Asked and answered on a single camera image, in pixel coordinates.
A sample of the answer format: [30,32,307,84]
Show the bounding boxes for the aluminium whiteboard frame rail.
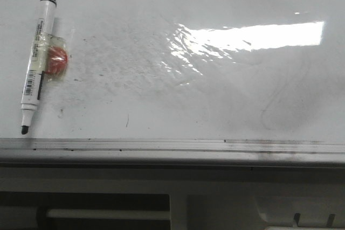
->
[1,138,344,168]

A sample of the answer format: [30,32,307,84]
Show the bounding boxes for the white horizontal rod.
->
[46,209,170,221]

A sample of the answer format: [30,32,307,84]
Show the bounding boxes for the red magnet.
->
[32,33,68,82]

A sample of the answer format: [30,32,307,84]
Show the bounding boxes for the white whiteboard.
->
[1,0,344,142]

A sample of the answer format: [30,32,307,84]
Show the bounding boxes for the white whiteboard marker pen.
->
[21,0,57,135]

